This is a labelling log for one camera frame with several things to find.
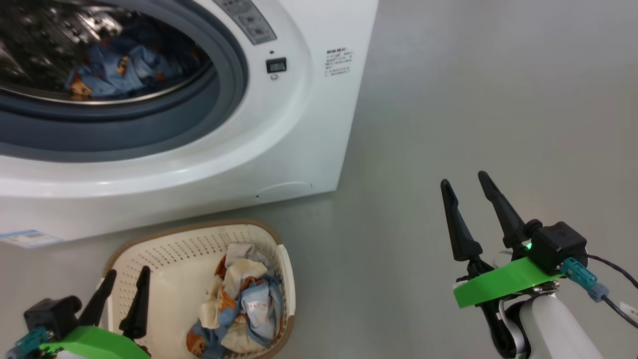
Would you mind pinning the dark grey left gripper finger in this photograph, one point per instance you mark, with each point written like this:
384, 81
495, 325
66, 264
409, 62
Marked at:
137, 314
97, 306

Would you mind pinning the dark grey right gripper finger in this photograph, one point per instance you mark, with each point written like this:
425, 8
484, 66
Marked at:
461, 239
506, 219

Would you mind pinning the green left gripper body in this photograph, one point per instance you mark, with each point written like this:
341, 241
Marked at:
94, 346

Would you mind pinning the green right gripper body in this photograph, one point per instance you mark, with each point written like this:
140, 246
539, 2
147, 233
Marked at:
503, 281

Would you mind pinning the cream and blue garment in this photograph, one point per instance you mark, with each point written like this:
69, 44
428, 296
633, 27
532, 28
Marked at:
244, 299

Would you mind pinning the blue bear-print garment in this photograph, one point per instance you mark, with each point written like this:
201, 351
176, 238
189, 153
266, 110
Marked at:
134, 65

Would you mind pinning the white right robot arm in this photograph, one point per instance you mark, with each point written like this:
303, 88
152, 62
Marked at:
558, 334

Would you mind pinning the white front-load washing machine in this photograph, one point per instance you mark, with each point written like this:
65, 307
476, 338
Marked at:
299, 124

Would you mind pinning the black door latch socket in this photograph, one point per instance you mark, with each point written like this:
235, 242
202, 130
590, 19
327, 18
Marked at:
276, 65

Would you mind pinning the steel washing machine drum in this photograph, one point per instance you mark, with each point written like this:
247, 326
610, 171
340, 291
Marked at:
40, 30

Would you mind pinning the cream perforated laundry basket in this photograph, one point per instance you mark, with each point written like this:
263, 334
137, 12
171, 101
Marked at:
164, 264

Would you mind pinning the blue energy label sticker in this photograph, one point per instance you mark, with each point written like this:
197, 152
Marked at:
30, 238

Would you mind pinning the round drain filter cover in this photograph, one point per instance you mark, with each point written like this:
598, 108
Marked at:
284, 189

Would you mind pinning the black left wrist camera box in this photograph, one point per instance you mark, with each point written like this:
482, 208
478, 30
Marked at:
50, 314

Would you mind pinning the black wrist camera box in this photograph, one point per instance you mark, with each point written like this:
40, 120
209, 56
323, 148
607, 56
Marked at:
50, 314
558, 244

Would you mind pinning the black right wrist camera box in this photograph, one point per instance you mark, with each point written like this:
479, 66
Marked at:
558, 244

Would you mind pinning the teal left camera connector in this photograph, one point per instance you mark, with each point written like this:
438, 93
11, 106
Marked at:
27, 344

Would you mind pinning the teal camera connector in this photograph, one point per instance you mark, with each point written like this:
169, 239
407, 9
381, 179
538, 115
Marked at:
27, 344
580, 276

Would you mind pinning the teal right camera connector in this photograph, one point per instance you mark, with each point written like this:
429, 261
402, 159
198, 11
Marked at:
580, 276

